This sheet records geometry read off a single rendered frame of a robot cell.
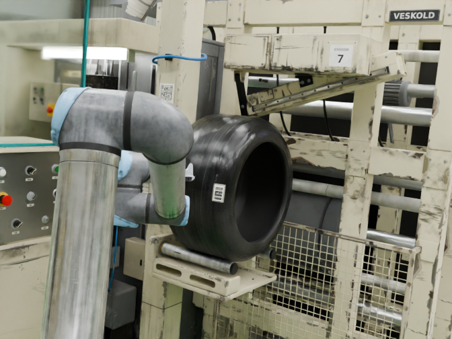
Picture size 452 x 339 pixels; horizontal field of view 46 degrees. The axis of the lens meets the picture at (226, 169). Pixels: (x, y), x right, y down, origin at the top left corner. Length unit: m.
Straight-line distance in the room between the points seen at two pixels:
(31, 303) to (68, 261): 1.27
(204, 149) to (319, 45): 0.62
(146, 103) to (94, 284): 0.34
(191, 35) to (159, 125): 1.21
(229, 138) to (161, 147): 0.85
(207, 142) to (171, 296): 0.75
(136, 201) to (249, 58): 0.95
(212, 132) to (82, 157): 0.98
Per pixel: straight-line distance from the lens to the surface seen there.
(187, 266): 2.08
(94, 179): 1.00
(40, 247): 2.21
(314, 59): 2.13
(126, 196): 1.56
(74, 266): 0.99
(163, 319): 2.34
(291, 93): 2.32
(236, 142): 1.87
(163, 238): 2.16
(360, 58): 2.09
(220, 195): 1.82
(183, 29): 2.17
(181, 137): 1.06
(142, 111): 1.01
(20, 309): 2.24
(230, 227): 1.89
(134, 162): 1.57
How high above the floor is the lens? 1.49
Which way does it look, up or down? 7 degrees down
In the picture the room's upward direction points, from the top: 5 degrees clockwise
